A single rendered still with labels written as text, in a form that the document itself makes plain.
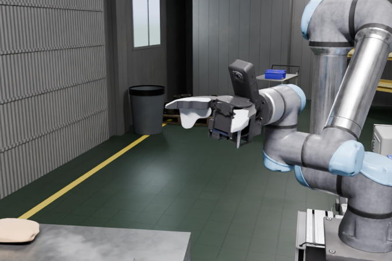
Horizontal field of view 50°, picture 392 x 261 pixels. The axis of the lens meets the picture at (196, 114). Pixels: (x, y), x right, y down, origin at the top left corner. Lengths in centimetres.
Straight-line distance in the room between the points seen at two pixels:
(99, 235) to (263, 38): 716
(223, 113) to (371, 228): 56
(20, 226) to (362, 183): 89
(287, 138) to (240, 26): 729
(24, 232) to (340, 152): 80
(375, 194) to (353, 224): 11
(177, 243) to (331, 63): 62
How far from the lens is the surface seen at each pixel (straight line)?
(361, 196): 117
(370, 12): 109
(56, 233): 124
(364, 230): 119
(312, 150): 91
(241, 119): 70
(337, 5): 113
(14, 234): 121
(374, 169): 114
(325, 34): 113
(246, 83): 78
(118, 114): 627
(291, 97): 93
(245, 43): 817
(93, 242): 117
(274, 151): 95
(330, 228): 129
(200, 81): 841
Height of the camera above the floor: 160
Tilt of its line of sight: 12 degrees down
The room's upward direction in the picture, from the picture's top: straight up
